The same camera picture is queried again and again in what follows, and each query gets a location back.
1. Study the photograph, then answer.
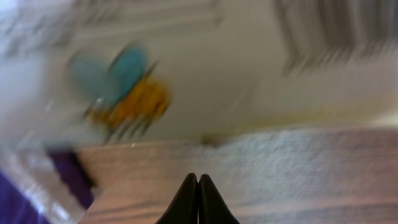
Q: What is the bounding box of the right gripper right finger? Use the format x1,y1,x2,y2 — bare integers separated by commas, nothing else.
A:
198,174,239,224

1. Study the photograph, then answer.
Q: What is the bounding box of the red purple tissue pack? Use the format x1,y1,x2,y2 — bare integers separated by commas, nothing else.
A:
1,150,95,224

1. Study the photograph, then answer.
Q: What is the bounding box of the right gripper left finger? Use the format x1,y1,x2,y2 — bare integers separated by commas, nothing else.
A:
156,173,198,224

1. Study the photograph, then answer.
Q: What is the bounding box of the orange cream snack bag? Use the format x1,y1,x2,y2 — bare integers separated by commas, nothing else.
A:
1,1,397,147

